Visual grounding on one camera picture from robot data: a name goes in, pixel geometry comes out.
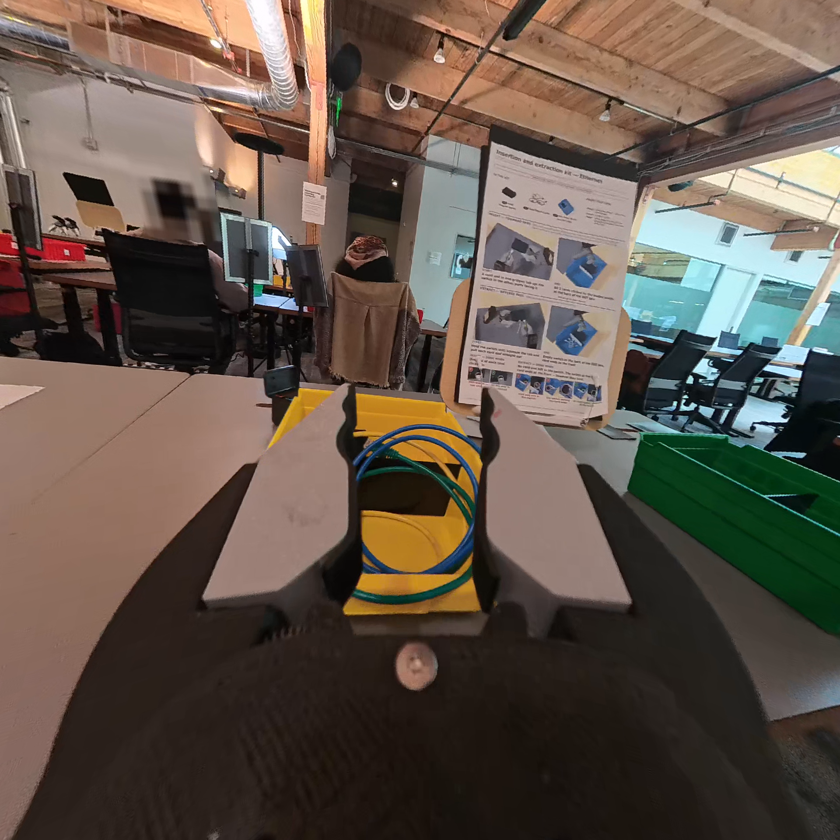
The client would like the printed instruction poster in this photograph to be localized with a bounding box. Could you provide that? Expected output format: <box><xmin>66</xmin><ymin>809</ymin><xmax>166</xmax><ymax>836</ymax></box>
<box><xmin>457</xmin><ymin>128</ymin><xmax>641</xmax><ymax>421</ymax></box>

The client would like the silver air duct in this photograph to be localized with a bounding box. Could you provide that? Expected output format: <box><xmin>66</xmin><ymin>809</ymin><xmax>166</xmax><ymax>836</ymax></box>
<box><xmin>0</xmin><ymin>0</ymin><xmax>309</xmax><ymax>116</ymax></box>

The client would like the red plastic bin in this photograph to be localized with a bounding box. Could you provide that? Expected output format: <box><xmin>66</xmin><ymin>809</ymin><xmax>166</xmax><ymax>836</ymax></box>
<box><xmin>0</xmin><ymin>231</ymin><xmax>88</xmax><ymax>263</ymax></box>

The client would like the black round speaker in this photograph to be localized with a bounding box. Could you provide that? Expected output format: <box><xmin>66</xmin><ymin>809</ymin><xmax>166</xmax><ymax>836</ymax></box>
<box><xmin>330</xmin><ymin>42</ymin><xmax>364</xmax><ymax>91</ymax></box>

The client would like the small black device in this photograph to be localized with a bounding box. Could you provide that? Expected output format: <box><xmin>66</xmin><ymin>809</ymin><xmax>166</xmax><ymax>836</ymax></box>
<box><xmin>262</xmin><ymin>366</ymin><xmax>299</xmax><ymax>424</ymax></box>

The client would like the wooden support post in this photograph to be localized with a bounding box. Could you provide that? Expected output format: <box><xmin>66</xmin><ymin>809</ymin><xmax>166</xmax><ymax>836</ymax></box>
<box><xmin>301</xmin><ymin>0</ymin><xmax>329</xmax><ymax>245</ymax></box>

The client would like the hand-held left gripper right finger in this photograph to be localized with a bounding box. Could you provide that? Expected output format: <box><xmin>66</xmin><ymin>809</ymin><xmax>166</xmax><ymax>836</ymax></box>
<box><xmin>472</xmin><ymin>386</ymin><xmax>633</xmax><ymax>634</ymax></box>

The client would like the black floor lamp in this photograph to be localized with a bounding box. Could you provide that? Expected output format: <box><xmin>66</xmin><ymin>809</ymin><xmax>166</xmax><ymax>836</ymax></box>
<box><xmin>234</xmin><ymin>131</ymin><xmax>285</xmax><ymax>227</ymax></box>

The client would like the black reflector board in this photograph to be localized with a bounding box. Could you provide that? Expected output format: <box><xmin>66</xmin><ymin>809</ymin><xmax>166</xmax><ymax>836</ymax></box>
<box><xmin>62</xmin><ymin>172</ymin><xmax>127</xmax><ymax>232</ymax></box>

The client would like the yellow plastic bin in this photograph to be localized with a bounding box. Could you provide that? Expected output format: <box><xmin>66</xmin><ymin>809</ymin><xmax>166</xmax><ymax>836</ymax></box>
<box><xmin>268</xmin><ymin>387</ymin><xmax>483</xmax><ymax>616</ymax></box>

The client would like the blue ethernet cable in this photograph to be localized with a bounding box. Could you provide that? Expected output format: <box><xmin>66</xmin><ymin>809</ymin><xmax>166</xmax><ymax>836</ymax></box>
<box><xmin>353</xmin><ymin>423</ymin><xmax>482</xmax><ymax>578</ymax></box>

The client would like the green plastic bin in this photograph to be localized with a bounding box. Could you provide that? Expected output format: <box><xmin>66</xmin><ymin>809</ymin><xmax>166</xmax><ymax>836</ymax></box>
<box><xmin>626</xmin><ymin>432</ymin><xmax>840</xmax><ymax>636</ymax></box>

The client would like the green ethernet cable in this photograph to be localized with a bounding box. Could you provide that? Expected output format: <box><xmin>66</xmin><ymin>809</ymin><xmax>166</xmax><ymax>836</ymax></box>
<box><xmin>351</xmin><ymin>443</ymin><xmax>476</xmax><ymax>601</ymax></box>

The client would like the beige shawl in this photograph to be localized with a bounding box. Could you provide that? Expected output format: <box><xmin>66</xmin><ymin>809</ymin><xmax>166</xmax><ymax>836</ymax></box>
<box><xmin>314</xmin><ymin>270</ymin><xmax>422</xmax><ymax>389</ymax></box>

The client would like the black light panel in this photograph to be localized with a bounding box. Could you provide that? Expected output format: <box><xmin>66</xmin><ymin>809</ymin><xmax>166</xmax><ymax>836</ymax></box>
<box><xmin>2</xmin><ymin>164</ymin><xmax>44</xmax><ymax>252</ymax></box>
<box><xmin>285</xmin><ymin>244</ymin><xmax>329</xmax><ymax>309</ymax></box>

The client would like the silver framed light panel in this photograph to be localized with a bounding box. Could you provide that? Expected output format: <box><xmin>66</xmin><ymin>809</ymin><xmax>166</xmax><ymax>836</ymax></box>
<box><xmin>220</xmin><ymin>212</ymin><xmax>274</xmax><ymax>284</ymax></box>

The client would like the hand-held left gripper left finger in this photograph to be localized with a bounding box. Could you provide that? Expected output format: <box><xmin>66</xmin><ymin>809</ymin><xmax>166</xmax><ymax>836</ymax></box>
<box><xmin>202</xmin><ymin>382</ymin><xmax>363</xmax><ymax>618</ymax></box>

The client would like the black mesh office chair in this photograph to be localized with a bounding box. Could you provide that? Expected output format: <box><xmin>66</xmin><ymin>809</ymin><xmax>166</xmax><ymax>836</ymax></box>
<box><xmin>101</xmin><ymin>228</ymin><xmax>240</xmax><ymax>376</ymax></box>

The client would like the black network switch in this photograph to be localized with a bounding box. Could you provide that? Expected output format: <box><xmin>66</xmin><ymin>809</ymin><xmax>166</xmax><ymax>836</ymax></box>
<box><xmin>357</xmin><ymin>459</ymin><xmax>462</xmax><ymax>519</ymax></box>

